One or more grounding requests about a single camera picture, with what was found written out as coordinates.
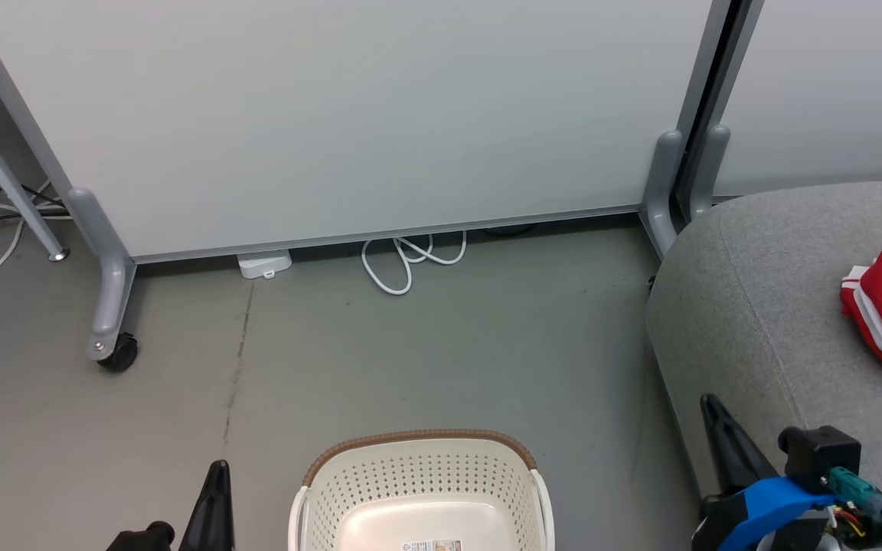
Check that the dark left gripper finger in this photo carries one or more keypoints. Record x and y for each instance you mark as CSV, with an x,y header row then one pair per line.
x,y
211,516

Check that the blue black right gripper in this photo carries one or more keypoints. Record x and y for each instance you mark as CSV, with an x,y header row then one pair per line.
x,y
766,505

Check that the cream perforated laundry basket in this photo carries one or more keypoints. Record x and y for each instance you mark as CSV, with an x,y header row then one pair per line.
x,y
418,478

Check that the white printed basket sticker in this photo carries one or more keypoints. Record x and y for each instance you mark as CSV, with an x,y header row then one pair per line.
x,y
430,546

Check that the grey fabric sofa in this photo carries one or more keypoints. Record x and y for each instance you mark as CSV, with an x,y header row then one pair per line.
x,y
778,306

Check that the black round right wrist motor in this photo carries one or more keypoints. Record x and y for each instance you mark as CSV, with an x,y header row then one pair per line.
x,y
877,532

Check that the long grey partition foot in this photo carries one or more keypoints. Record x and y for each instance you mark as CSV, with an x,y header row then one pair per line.
x,y
110,283

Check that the white power strip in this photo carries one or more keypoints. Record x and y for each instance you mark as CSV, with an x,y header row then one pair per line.
x,y
263,264

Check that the short grey partition foot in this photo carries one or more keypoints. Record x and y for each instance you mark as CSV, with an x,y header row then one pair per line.
x,y
663,184
710,168

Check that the narrow white partition panel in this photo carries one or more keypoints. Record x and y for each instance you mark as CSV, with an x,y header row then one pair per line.
x,y
831,84

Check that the large white partition panel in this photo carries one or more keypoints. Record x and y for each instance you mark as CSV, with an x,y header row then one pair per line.
x,y
349,115

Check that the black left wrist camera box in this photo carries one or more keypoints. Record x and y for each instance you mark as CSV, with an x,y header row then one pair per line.
x,y
142,537

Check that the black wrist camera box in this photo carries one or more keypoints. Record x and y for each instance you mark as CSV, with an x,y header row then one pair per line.
x,y
820,455
142,537

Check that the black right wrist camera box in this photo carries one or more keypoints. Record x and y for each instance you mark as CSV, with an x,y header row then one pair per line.
x,y
820,455

